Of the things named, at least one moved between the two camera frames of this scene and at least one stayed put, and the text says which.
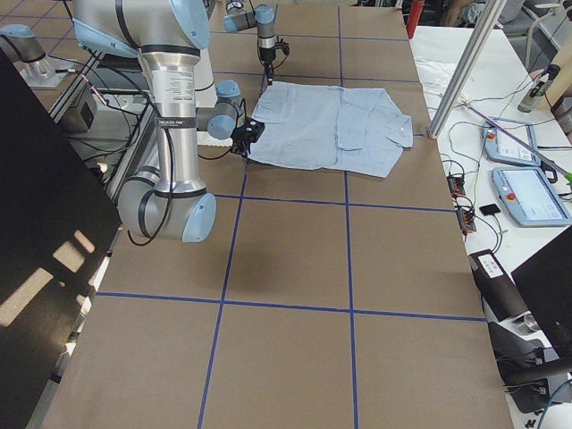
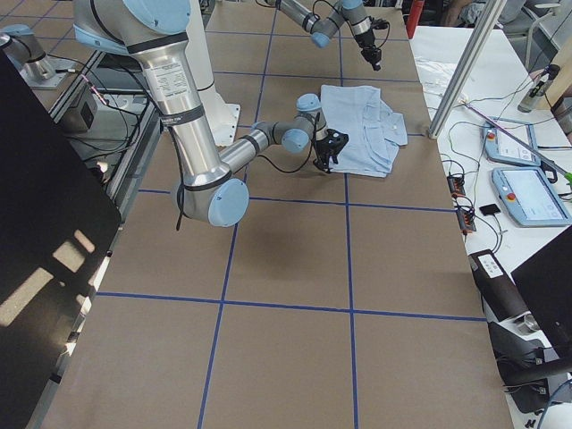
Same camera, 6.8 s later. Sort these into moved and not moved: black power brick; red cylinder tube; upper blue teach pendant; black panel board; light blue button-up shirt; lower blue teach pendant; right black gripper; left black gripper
Moved: light blue button-up shirt; right black gripper; left black gripper
Not moved: black panel board; upper blue teach pendant; lower blue teach pendant; red cylinder tube; black power brick
